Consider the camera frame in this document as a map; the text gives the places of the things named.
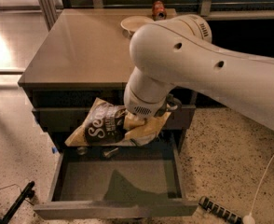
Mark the white bowl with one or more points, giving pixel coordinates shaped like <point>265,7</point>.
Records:
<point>131,24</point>

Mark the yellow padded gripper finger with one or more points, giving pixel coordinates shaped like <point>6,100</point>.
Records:
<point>137,128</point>

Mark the orange soda can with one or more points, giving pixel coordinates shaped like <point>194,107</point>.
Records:
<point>158,11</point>

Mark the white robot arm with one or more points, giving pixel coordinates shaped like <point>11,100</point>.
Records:
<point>179,53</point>

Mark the black stand leg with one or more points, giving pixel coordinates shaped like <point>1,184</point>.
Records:
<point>26,193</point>

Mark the open grey middle drawer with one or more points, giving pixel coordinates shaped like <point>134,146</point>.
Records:
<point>136,182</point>

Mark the silver metal utensil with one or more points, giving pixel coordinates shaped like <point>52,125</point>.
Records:
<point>110,152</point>

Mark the grey drawer cabinet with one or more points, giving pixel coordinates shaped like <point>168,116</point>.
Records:
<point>84,57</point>

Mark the black power strip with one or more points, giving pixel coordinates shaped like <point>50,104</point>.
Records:
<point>219,211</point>

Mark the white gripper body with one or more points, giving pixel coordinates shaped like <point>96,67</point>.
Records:
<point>141,104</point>

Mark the small round metal cup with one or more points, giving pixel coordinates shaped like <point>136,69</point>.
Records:
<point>82,151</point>

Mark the brown chip bag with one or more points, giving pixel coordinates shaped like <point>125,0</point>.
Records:
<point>104,126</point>

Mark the grey top drawer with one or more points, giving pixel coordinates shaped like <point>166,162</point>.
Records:
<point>67,119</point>

